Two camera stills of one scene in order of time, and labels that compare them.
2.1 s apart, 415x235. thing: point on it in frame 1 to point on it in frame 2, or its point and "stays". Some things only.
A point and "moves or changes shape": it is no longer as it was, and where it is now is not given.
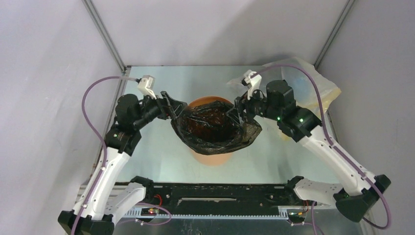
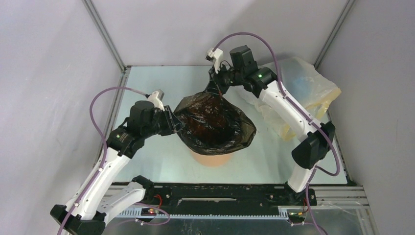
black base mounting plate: [221, 196] stays
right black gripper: [242, 105] to [215, 82]
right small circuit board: [295, 214] stays
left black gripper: [175, 107] to [173, 124]
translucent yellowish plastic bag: [303, 83] stays
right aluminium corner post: [348, 5] stays
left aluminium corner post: [105, 38] stays
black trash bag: [207, 129] moves or changes shape
